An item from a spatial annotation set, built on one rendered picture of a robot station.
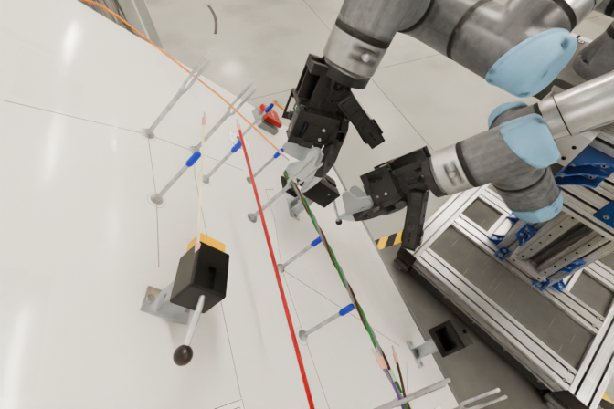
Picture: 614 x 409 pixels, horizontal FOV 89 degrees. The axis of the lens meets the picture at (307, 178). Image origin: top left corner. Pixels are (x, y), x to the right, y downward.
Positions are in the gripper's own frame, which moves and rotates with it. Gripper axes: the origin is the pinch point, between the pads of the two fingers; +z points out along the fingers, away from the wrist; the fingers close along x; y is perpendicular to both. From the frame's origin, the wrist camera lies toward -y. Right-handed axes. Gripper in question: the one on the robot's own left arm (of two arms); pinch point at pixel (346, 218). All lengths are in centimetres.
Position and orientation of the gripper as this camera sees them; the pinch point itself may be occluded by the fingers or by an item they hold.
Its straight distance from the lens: 64.1
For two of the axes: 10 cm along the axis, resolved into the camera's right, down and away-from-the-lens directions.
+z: -7.2, 3.4, 6.0
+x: -5.4, 2.6, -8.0
